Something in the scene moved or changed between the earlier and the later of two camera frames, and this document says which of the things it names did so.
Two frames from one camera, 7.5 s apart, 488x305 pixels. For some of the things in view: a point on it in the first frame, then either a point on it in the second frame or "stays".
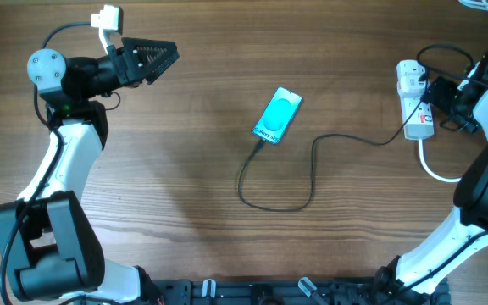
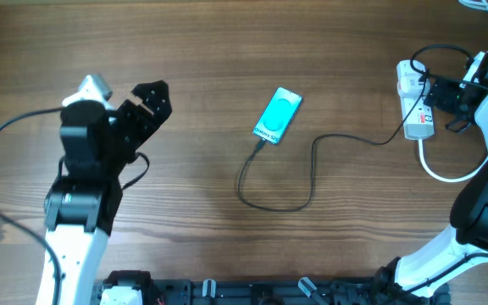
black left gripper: x=131 y=64 → x=162 y=109
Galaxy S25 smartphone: x=278 y=115 stays
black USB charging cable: x=311 y=157 stays
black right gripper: x=445 y=86 stays
